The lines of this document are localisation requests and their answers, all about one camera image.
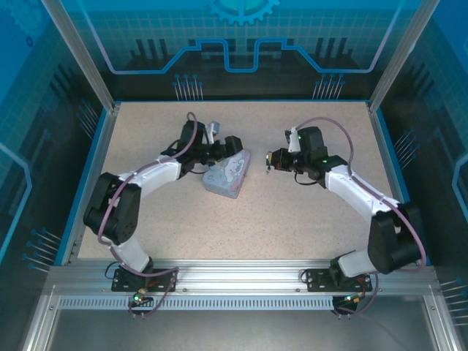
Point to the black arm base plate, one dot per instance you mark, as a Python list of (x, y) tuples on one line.
[(122, 281), (318, 279)]

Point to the aluminium mounting rail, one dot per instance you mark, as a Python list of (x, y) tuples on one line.
[(237, 274)]

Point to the aluminium frame post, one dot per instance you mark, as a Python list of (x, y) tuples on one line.
[(84, 62), (398, 55)]

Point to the aluminium side rail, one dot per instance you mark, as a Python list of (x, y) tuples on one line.
[(97, 161), (393, 175)]

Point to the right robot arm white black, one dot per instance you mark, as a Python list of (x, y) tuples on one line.
[(362, 194)]

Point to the blue printed acrylic panel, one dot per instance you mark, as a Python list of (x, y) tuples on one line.
[(438, 109), (234, 22), (29, 109)]

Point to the blue cartoon dog tin box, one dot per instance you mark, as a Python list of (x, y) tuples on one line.
[(226, 175)]

